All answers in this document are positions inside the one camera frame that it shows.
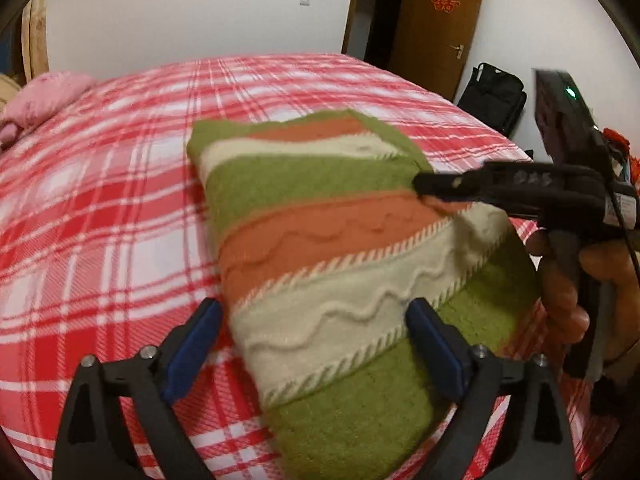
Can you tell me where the dark wooden door frame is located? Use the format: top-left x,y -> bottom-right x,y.
341,0 -> 401,68

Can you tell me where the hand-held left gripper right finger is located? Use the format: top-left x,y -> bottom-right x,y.
404,297 -> 578,480

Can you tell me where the red plaid bedsheet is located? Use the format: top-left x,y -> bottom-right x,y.
0,52 -> 616,480

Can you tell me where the brown wooden door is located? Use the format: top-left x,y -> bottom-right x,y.
387,0 -> 486,103

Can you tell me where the cream wooden headboard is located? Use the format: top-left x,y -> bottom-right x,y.
0,74 -> 23,111

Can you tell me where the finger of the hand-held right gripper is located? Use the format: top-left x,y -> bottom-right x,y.
412,160 -> 556,213

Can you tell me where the green knit sweater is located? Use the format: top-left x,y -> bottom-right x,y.
186,109 -> 543,480

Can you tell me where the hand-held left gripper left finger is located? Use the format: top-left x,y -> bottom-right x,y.
52,297 -> 223,480

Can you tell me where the red cloth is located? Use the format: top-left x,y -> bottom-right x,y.
600,127 -> 640,183

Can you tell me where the black bag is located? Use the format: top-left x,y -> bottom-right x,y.
457,62 -> 527,138

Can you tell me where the black cable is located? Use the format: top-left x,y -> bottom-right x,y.
605,180 -> 640,276

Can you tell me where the pink pillow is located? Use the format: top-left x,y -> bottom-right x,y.
0,71 -> 96,146

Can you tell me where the person's right hand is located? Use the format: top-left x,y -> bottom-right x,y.
524,227 -> 640,368

